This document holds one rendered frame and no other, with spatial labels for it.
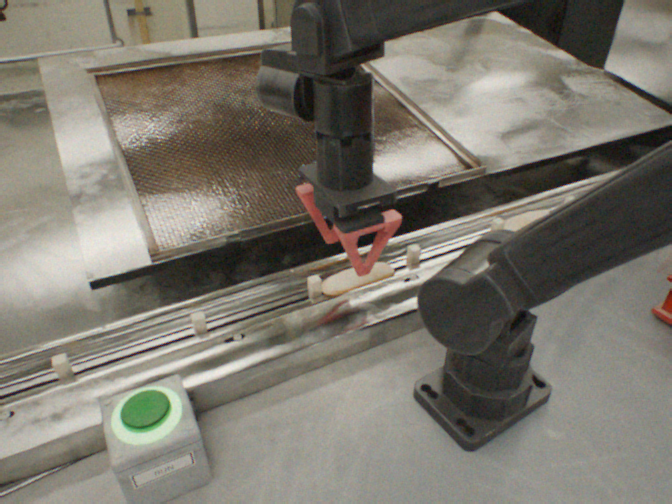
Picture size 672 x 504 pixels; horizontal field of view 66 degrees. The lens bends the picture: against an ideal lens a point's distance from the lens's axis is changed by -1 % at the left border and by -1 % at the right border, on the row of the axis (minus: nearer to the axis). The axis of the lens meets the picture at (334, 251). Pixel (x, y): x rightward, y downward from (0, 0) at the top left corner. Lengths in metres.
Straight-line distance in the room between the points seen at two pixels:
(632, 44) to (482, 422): 0.92
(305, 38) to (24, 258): 0.54
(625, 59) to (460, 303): 0.91
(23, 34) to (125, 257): 3.62
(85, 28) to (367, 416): 3.89
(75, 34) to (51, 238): 3.41
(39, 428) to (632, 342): 0.62
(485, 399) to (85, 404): 0.37
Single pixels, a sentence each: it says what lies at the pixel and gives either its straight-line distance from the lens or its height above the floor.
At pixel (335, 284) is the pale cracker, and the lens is 0.63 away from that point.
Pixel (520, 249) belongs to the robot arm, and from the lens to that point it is 0.42.
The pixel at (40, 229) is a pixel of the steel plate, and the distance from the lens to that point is 0.91.
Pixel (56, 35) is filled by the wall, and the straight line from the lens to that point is 4.23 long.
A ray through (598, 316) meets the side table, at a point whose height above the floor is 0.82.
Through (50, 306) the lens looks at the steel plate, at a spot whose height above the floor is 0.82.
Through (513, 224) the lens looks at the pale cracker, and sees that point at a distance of 0.78.
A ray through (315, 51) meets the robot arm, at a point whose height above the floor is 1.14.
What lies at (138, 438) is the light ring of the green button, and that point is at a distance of 0.46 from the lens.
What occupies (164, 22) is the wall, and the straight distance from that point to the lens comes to 4.29.
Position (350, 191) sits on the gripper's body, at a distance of 0.52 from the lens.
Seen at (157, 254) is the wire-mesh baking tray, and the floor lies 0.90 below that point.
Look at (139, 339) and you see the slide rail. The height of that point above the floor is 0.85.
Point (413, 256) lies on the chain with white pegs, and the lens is 0.68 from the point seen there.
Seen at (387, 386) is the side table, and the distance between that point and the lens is 0.57.
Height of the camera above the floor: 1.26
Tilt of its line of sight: 36 degrees down
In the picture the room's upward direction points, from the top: straight up
